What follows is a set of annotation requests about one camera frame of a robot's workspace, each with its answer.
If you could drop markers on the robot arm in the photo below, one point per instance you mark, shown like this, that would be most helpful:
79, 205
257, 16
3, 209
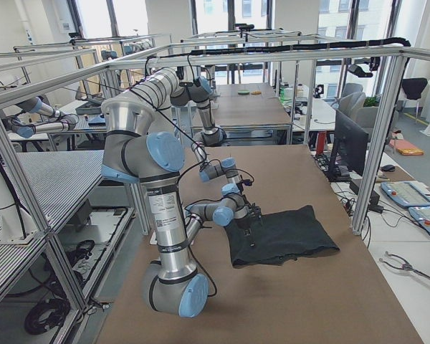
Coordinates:
211, 135
172, 283

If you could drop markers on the overhead aluminium frame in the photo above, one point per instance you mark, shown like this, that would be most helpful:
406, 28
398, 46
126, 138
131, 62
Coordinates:
330, 48

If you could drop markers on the black Huawei monitor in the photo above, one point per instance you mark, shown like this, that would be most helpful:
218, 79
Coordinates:
349, 149

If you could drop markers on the grey office chair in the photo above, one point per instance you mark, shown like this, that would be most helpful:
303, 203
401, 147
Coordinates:
353, 98

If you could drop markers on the black t-shirt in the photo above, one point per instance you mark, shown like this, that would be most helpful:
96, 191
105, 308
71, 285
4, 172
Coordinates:
279, 237

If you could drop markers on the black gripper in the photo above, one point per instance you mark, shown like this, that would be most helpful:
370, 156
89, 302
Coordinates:
255, 212

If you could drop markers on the metal rod tool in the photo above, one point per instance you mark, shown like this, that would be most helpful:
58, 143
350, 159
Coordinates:
405, 265

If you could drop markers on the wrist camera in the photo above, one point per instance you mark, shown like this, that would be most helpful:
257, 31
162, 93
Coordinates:
245, 182

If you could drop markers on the aluminium frame post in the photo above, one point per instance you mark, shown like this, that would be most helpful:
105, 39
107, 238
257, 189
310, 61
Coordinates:
380, 130

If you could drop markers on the striped metal table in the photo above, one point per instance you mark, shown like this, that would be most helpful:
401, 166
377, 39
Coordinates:
61, 180

